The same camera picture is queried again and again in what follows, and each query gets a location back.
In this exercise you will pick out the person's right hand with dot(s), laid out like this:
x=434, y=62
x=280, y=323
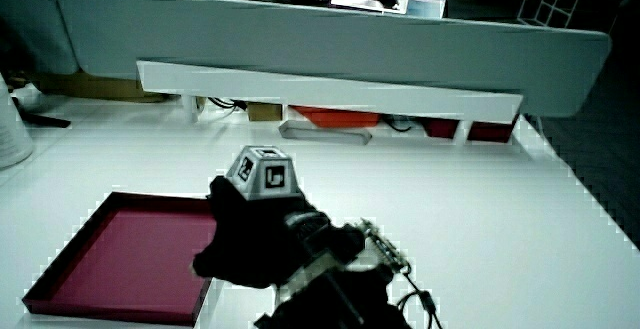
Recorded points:
x=260, y=239

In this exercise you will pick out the person's right forearm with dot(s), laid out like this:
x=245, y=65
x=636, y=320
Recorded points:
x=345, y=299

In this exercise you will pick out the white desk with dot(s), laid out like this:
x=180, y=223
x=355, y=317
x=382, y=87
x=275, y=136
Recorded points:
x=450, y=219

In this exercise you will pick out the grey flat tray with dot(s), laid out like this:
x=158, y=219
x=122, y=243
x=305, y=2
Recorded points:
x=325, y=134

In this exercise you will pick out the dark red tray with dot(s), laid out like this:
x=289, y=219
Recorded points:
x=135, y=264

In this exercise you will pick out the small brown cardboard box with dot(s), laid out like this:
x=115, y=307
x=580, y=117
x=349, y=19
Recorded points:
x=264, y=111

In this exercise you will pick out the orange box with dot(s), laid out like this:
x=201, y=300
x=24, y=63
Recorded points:
x=340, y=117

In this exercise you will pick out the white monitor riser shelf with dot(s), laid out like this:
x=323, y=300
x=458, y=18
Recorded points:
x=320, y=89

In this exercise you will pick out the long grey partition panel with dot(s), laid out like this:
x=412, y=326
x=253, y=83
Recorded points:
x=325, y=39

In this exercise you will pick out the small dark red box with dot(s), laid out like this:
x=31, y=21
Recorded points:
x=441, y=128

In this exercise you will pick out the large brown cardboard box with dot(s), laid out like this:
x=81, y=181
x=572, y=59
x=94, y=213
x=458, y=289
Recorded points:
x=95, y=89

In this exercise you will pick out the black flat object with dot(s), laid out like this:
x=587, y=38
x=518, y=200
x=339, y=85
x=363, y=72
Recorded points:
x=45, y=119

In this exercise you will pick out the wide dark red box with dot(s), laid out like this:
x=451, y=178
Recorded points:
x=492, y=132

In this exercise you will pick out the white container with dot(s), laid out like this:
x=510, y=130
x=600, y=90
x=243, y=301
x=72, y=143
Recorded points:
x=11, y=134

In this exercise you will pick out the short grey partition panel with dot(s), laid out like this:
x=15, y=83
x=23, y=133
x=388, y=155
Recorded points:
x=30, y=29

